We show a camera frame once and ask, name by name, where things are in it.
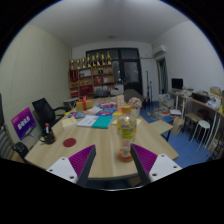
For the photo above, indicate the small wooden side table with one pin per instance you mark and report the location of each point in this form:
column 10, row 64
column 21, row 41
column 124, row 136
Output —
column 161, row 126

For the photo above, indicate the small white folding table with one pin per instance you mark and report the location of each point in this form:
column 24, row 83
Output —
column 70, row 100

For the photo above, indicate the orange book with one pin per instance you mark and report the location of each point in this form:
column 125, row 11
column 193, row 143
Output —
column 117, row 112

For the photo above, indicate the grey striped office chair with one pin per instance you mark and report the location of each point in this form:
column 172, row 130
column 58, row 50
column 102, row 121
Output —
column 8, row 146

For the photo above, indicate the red-tipped stirring stick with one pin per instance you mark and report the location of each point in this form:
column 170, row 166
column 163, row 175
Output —
column 47, row 126

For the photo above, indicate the clear yellow-labelled drink bottle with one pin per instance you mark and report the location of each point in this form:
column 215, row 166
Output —
column 126, row 130

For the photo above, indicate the blue and red book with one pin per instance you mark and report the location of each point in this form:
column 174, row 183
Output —
column 105, row 112

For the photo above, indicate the grey upholstered chair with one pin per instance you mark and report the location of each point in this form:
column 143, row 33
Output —
column 132, row 94

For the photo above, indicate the black mug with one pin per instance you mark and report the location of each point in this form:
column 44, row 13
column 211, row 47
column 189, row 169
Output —
column 49, row 137

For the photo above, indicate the purple sign on stand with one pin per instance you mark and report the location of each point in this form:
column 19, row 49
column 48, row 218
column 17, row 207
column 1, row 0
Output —
column 23, row 122

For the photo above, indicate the wooden wall desk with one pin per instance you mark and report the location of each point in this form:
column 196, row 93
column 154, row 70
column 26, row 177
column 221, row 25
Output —
column 200, row 101

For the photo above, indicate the black framed glass door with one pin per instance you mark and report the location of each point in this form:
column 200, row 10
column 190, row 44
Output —
column 130, row 71

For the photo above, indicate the white round stool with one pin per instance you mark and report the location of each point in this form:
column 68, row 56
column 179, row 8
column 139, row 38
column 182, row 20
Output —
column 202, row 125

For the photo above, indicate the tan upright carton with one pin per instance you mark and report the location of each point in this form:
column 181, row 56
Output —
column 120, row 101

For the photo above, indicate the black tripod stand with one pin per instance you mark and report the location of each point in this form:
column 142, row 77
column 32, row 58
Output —
column 149, row 86

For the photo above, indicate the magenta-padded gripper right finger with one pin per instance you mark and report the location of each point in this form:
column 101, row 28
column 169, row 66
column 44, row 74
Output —
column 151, row 165

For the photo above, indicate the white wall air conditioner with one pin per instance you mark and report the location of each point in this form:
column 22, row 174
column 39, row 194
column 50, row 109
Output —
column 159, row 50

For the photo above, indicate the flat round red coaster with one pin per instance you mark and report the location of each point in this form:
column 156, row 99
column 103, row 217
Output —
column 69, row 142

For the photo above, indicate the pink flowers in white pot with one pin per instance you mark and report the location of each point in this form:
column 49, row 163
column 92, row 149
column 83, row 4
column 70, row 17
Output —
column 135, row 104

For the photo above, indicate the brown wooden stool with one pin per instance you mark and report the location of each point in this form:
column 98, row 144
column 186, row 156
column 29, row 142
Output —
column 192, row 116

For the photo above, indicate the tan notebook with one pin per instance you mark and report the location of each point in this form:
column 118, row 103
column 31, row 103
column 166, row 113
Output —
column 69, row 122

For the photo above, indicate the wooden shelf unit with trophies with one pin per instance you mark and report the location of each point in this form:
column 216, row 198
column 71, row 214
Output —
column 91, row 80

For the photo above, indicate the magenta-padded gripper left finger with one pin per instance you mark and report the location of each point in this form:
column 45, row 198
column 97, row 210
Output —
column 75, row 165

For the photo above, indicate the pink box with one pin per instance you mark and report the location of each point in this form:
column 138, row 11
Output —
column 107, row 104

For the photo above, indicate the white printed booklet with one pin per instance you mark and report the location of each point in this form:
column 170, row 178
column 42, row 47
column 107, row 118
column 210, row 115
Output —
column 87, row 120

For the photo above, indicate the black office chair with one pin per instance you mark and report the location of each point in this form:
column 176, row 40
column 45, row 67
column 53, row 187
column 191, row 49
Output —
column 45, row 111

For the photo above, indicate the black computer monitor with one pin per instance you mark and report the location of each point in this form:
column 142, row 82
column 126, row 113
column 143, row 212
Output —
column 177, row 83

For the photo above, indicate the teal book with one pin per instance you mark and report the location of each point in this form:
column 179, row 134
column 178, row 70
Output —
column 102, row 122

